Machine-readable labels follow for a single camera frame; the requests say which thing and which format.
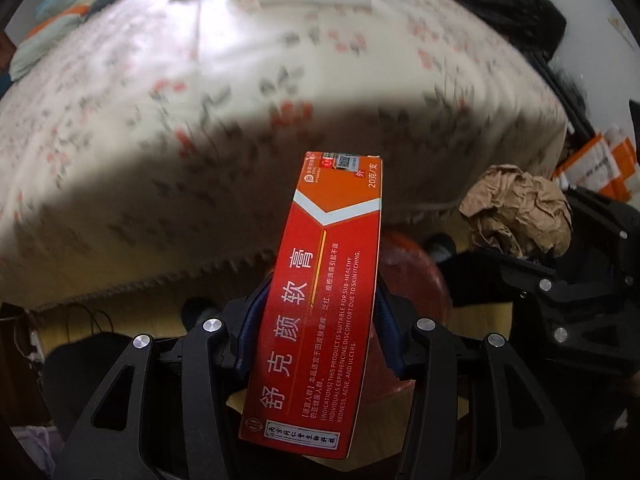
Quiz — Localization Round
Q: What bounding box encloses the black clothing pile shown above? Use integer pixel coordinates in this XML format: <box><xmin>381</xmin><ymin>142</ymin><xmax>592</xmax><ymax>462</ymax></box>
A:
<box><xmin>444</xmin><ymin>0</ymin><xmax>567</xmax><ymax>62</ymax></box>

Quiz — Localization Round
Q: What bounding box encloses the brown paper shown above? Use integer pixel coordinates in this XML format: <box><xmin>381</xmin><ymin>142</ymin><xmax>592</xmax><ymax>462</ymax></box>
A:
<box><xmin>459</xmin><ymin>164</ymin><xmax>573</xmax><ymax>258</ymax></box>

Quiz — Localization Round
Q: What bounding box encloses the black cable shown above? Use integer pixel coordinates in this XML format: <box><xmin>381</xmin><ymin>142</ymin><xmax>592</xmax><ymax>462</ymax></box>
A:
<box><xmin>75</xmin><ymin>304</ymin><xmax>117</xmax><ymax>337</ymax></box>

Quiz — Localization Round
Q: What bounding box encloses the red trash bin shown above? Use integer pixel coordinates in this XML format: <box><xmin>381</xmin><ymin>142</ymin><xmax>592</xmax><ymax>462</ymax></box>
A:
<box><xmin>345</xmin><ymin>230</ymin><xmax>453</xmax><ymax>401</ymax></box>

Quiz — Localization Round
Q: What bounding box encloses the person's right foot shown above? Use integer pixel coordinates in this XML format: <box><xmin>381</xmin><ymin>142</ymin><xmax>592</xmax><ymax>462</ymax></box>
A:
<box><xmin>425</xmin><ymin>234</ymin><xmax>457</xmax><ymax>263</ymax></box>

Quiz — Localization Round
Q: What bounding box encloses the orange and white package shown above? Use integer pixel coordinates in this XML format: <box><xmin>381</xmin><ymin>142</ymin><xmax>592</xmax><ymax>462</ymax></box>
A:
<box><xmin>551</xmin><ymin>129</ymin><xmax>640</xmax><ymax>202</ymax></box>

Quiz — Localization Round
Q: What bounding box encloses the person's left foot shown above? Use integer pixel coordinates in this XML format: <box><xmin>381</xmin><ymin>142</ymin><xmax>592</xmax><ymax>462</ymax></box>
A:
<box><xmin>181</xmin><ymin>299</ymin><xmax>223</xmax><ymax>333</ymax></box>

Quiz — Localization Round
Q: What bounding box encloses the floral tablecloth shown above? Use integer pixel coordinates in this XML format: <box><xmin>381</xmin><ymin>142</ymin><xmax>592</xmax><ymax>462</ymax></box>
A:
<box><xmin>0</xmin><ymin>0</ymin><xmax>571</xmax><ymax>311</ymax></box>

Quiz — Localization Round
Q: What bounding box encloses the person's right leg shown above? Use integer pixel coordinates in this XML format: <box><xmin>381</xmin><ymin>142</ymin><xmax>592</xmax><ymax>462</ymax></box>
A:
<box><xmin>440</xmin><ymin>252</ymin><xmax>511</xmax><ymax>307</ymax></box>

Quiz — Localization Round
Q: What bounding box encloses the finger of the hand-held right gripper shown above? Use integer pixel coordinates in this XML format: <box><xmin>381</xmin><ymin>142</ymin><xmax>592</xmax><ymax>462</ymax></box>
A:
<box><xmin>472</xmin><ymin>246</ymin><xmax>557</xmax><ymax>291</ymax></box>
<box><xmin>567</xmin><ymin>192</ymin><xmax>632</xmax><ymax>241</ymax></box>

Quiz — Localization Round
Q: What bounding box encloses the red ointment box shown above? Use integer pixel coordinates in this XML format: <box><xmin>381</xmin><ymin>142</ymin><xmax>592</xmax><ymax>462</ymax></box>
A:
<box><xmin>239</xmin><ymin>151</ymin><xmax>383</xmax><ymax>460</ymax></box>

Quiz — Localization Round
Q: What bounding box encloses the stack of folded cloths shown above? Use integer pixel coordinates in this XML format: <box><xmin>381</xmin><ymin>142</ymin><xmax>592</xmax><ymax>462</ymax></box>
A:
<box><xmin>9</xmin><ymin>0</ymin><xmax>128</xmax><ymax>82</ymax></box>

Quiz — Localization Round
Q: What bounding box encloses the person's foot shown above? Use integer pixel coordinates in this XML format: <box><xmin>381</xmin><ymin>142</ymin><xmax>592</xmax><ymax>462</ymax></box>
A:
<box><xmin>181</xmin><ymin>299</ymin><xmax>223</xmax><ymax>333</ymax></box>
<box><xmin>425</xmin><ymin>234</ymin><xmax>457</xmax><ymax>263</ymax></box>

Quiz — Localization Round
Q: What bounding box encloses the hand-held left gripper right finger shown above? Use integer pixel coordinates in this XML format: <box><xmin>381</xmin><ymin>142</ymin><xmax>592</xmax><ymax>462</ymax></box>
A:
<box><xmin>377</xmin><ymin>272</ymin><xmax>586</xmax><ymax>480</ymax></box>

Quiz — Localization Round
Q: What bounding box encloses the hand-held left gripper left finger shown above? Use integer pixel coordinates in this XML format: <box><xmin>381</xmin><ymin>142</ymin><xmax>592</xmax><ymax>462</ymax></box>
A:
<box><xmin>55</xmin><ymin>279</ymin><xmax>274</xmax><ymax>480</ymax></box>

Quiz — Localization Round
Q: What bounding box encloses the lilac cloth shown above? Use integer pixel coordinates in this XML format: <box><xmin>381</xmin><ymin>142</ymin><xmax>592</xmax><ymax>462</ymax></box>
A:
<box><xmin>10</xmin><ymin>425</ymin><xmax>57</xmax><ymax>480</ymax></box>

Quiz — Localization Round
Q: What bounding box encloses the person's leg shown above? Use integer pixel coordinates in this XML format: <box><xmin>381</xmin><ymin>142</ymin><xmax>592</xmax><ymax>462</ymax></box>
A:
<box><xmin>44</xmin><ymin>332</ymin><xmax>187</xmax><ymax>436</ymax></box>
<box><xmin>440</xmin><ymin>252</ymin><xmax>511</xmax><ymax>307</ymax></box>

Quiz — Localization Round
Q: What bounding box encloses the person's left leg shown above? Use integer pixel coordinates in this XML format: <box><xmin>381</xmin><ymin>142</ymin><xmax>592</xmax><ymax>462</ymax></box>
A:
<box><xmin>44</xmin><ymin>332</ymin><xmax>187</xmax><ymax>436</ymax></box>

